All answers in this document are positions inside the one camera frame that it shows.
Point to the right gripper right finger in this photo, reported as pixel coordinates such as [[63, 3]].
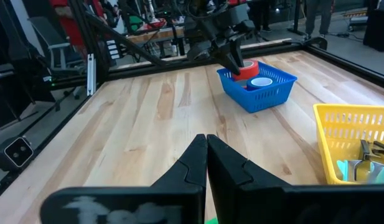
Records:
[[257, 202]]

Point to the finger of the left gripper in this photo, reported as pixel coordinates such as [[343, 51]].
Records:
[[230, 62], [238, 53]]

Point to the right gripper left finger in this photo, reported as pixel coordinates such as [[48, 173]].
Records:
[[179, 202]]

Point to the red tape roll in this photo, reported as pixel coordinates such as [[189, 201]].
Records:
[[251, 73]]

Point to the blue tape roll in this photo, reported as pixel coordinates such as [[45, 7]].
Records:
[[249, 86]]

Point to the teal staple remover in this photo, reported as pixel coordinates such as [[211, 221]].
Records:
[[342, 169]]

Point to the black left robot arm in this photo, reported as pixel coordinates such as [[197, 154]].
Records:
[[194, 21]]

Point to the green plastic basket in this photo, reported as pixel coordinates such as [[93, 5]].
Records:
[[212, 221]]

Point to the person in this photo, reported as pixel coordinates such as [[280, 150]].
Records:
[[265, 18], [313, 15], [67, 28]]

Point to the blue plastic basket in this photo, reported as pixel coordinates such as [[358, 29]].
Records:
[[260, 99]]

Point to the wooden workbench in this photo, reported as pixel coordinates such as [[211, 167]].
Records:
[[160, 34]]

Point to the yellow plastic basket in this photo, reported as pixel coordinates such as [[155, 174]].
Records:
[[322, 140]]

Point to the silver aluminium extrusion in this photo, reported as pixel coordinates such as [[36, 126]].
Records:
[[91, 74]]

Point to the black cabinet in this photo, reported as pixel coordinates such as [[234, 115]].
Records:
[[378, 31]]

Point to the grey office chair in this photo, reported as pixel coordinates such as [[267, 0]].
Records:
[[59, 49]]

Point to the black overhead station frame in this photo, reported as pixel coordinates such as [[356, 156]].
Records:
[[89, 37]]

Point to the black stereo camera box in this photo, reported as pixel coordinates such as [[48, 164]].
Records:
[[19, 152]]

